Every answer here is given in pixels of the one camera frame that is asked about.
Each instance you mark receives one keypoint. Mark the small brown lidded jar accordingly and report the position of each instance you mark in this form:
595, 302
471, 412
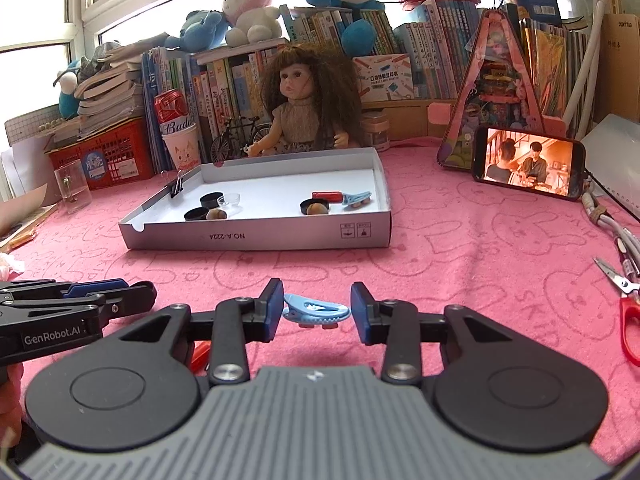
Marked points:
376, 129

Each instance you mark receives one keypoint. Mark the clear glass cup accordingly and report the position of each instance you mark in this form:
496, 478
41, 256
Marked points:
73, 186

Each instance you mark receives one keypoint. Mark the miniature black bicycle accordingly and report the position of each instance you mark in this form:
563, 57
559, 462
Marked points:
237, 136

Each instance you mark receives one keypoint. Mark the black binder clip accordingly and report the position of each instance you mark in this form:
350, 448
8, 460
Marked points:
173, 182

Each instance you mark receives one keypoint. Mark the red handled scissors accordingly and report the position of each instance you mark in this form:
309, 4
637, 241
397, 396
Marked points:
627, 282

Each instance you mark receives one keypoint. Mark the white cardboard box tray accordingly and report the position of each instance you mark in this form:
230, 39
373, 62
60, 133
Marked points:
268, 216

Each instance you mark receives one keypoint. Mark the red crayon piece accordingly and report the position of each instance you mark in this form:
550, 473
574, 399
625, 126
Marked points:
335, 197

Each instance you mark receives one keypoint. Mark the black round cap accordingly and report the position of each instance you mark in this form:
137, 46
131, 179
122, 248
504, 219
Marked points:
211, 200
195, 214
305, 203

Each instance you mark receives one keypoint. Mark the person's left hand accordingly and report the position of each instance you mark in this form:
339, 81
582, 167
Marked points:
11, 412

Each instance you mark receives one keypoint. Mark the light blue hair clip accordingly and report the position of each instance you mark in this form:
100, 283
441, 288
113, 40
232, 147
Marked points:
356, 200
309, 313

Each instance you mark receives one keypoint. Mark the stack of books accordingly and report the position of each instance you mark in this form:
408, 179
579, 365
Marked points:
107, 87

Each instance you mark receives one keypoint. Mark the pink white bunny plush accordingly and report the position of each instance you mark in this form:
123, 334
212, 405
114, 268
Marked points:
251, 21

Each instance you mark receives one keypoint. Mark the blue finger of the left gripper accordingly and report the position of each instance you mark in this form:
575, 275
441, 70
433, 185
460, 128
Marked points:
84, 289

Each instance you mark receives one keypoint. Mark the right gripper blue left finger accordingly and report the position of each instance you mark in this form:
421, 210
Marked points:
268, 310

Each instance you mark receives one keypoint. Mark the blue plush toy lying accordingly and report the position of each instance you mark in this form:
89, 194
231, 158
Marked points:
202, 30

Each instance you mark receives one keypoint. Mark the row of upright books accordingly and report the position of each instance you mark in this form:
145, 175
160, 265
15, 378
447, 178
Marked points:
307, 88

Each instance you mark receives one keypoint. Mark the pink bunny tablecloth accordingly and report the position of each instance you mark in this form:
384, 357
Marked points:
525, 260

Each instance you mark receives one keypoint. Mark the blue penguin plush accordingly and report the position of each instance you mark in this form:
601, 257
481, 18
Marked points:
68, 81

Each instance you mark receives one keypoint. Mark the white punch tool box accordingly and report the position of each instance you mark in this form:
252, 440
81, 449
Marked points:
384, 78

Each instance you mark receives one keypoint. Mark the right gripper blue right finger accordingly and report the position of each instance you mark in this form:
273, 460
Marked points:
360, 302

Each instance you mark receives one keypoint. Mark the brown hazelnut under clip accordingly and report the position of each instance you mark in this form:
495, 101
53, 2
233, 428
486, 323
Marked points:
317, 208

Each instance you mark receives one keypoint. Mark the pink triangular dollhouse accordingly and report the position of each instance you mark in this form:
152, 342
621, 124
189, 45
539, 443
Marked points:
497, 92

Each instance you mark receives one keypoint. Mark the smartphone playing video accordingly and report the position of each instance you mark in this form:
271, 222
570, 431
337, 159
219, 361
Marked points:
530, 161

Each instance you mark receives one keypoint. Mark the red beer can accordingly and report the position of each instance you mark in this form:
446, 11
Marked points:
171, 111

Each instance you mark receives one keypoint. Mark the brown haired doll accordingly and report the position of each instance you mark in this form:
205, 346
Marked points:
310, 94

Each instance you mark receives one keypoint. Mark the white paper cup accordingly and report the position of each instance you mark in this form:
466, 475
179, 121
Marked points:
183, 148

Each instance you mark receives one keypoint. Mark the red plastic basket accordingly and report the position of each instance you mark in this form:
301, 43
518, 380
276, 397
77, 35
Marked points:
114, 156

